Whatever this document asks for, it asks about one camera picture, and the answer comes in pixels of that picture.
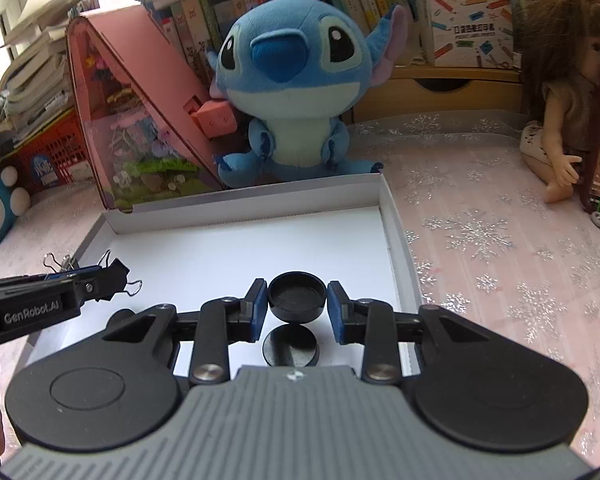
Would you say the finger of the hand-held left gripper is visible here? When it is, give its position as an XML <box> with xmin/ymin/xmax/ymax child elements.
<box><xmin>72</xmin><ymin>279</ymin><xmax>114</xmax><ymax>307</ymax></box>
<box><xmin>0</xmin><ymin>266</ymin><xmax>103</xmax><ymax>289</ymax></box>

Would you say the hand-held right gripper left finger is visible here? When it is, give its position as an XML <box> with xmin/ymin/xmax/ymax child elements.
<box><xmin>102</xmin><ymin>277</ymin><xmax>270</xmax><ymax>387</ymax></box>

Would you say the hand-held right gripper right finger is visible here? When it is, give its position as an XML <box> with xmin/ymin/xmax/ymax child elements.
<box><xmin>326</xmin><ymin>280</ymin><xmax>487</xmax><ymax>387</ymax></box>

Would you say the black binder clip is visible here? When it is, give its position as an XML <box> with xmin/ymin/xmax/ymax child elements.
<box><xmin>42</xmin><ymin>252</ymin><xmax>81</xmax><ymax>276</ymax></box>
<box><xmin>97</xmin><ymin>250</ymin><xmax>143</xmax><ymax>302</ymax></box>

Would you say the black round lid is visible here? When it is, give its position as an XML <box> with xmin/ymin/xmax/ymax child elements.
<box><xmin>267</xmin><ymin>270</ymin><xmax>327</xmax><ymax>323</ymax></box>
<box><xmin>261</xmin><ymin>324</ymin><xmax>321</xmax><ymax>368</ymax></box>

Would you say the white cardboard box tray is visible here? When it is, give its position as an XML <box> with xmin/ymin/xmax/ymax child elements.
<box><xmin>25</xmin><ymin>172</ymin><xmax>423</xmax><ymax>376</ymax></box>

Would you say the red plastic basket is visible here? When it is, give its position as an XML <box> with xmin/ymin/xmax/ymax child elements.
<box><xmin>0</xmin><ymin>107</ymin><xmax>96</xmax><ymax>196</ymax></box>

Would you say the pink snowflake tablecloth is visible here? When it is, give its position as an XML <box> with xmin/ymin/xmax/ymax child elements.
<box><xmin>0</xmin><ymin>110</ymin><xmax>600</xmax><ymax>466</ymax></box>

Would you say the blue alien plush toy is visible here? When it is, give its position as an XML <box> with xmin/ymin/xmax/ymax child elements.
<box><xmin>207</xmin><ymin>0</ymin><xmax>411</xmax><ymax>191</ymax></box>

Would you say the pink triangular miniature house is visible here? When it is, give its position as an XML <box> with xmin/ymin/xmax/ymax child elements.
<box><xmin>65</xmin><ymin>2</ymin><xmax>236</xmax><ymax>211</ymax></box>

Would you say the stack of books and papers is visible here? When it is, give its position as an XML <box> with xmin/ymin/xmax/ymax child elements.
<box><xmin>0</xmin><ymin>0</ymin><xmax>146</xmax><ymax>133</ymax></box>

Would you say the wooden drawer box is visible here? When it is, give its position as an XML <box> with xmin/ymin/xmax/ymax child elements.
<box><xmin>340</xmin><ymin>65</ymin><xmax>526</xmax><ymax>123</ymax></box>

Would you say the brown haired doll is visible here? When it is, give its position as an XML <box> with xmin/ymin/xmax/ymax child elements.
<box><xmin>520</xmin><ymin>0</ymin><xmax>600</xmax><ymax>205</ymax></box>

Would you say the white pencil print carton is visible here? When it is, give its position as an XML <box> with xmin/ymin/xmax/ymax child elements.
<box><xmin>414</xmin><ymin>0</ymin><xmax>523</xmax><ymax>68</ymax></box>

